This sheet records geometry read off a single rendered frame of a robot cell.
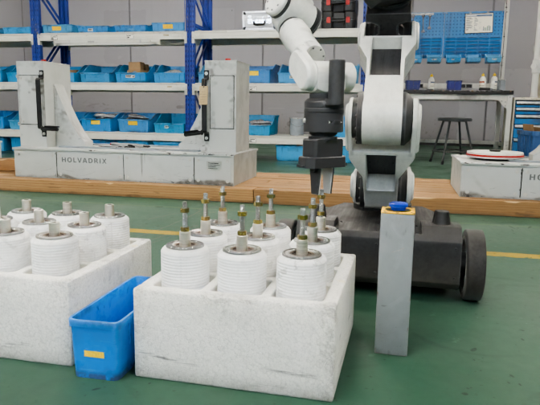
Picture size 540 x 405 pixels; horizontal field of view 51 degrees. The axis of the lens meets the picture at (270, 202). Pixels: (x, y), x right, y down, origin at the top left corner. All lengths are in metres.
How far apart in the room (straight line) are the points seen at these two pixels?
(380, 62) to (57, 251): 1.02
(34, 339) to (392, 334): 0.75
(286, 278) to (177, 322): 0.22
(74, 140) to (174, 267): 2.81
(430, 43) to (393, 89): 5.58
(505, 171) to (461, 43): 4.11
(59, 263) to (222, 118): 2.21
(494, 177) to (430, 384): 2.10
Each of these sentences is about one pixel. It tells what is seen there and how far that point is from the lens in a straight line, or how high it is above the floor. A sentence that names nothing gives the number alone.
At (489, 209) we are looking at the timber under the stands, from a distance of 3.12.
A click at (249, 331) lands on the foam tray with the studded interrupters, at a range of 1.06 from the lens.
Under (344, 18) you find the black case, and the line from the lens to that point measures 5.87.
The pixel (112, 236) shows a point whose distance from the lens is 1.44.
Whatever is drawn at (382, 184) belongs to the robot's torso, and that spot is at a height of 0.30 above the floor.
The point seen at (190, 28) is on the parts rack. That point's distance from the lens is 6.18.
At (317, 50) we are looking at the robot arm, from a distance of 1.33.
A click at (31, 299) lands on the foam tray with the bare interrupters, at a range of 1.25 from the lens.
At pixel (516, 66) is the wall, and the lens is 9.65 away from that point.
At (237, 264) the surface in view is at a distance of 1.06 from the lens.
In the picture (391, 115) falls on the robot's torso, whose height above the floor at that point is 0.51.
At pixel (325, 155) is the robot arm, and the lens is 1.25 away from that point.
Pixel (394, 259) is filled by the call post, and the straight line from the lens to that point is 1.22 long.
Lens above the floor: 0.52
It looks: 9 degrees down
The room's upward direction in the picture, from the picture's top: 1 degrees clockwise
